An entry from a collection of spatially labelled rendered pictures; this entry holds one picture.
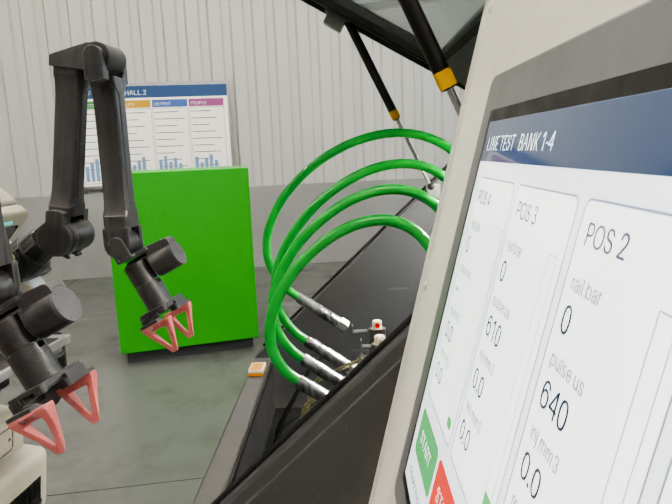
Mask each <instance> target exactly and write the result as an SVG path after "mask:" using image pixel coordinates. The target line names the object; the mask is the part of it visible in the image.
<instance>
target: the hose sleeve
mask: <svg viewBox="0 0 672 504"><path fill-rule="evenodd" d="M296 302H297V303H298V304H300V305H301V306H303V307H305V308H306V309H308V310H309V311H311V312H313V313H314V314H316V315H317V316H319V317H321V318H322V319H324V320H325V321H327V322H328V323H330V324H332V325H333V326H335V327H336V326H338V324H339V323H340V321H341V317H340V316H338V315H336V314H335V313H333V312H332V311H331V310H328V309H327V308H325V307H324V306H322V305H320V304H319V303H317V302H316V301H314V300H312V299H311V298H309V297H308V296H306V295H305V294H303V293H300V295H299V296H298V298H297V299H296Z"/></svg>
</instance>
